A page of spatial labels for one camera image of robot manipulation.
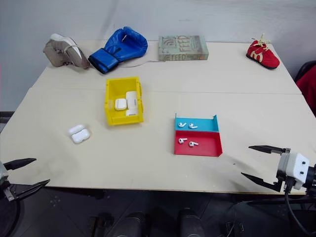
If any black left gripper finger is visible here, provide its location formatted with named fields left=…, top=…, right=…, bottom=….
left=11, top=179, right=51, bottom=201
left=2, top=158, right=38, bottom=171

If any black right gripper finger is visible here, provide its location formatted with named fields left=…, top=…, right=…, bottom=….
left=248, top=145, right=287, bottom=156
left=240, top=172, right=282, bottom=193

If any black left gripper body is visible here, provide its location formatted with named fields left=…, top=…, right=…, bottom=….
left=0, top=161, right=18, bottom=202

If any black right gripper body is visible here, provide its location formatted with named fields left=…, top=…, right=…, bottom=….
left=275, top=147, right=296, bottom=194

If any white earbud case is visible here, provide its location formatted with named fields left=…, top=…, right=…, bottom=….
left=114, top=98, right=128, bottom=112
left=68, top=124, right=90, bottom=144

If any yellow plastic bin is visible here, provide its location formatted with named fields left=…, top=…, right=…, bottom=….
left=105, top=76, right=145, bottom=127

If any white plastic block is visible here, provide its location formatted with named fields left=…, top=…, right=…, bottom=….
left=125, top=90, right=139, bottom=110

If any red plastic tray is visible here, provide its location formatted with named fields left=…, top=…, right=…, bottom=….
left=173, top=130, right=223, bottom=158

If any blue plastic tray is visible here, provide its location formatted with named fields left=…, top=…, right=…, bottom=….
left=174, top=113, right=221, bottom=133

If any red garment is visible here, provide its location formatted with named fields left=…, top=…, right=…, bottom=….
left=296, top=71, right=316, bottom=112

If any black chair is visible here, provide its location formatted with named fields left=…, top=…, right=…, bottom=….
left=294, top=60, right=316, bottom=83

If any small red cloth shoe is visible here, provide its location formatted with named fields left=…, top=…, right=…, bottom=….
left=245, top=33, right=281, bottom=70

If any beige worn sneaker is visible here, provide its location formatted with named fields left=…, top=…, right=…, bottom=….
left=42, top=33, right=91, bottom=70

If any green FEED book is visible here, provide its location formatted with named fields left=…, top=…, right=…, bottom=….
left=158, top=35, right=210, bottom=62

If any blue boxing glove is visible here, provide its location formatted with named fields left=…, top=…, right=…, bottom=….
left=88, top=26, right=149, bottom=75

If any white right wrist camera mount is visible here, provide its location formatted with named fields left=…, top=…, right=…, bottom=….
left=286, top=152, right=311, bottom=191

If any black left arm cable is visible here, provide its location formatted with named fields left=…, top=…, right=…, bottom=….
left=0, top=197, right=25, bottom=237

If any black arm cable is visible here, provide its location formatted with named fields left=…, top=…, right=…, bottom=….
left=0, top=197, right=25, bottom=237
left=283, top=181, right=315, bottom=237

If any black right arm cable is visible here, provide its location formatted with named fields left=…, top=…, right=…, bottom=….
left=283, top=181, right=315, bottom=237

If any thin grey cord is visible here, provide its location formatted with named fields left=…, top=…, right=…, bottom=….
left=118, top=60, right=166, bottom=68

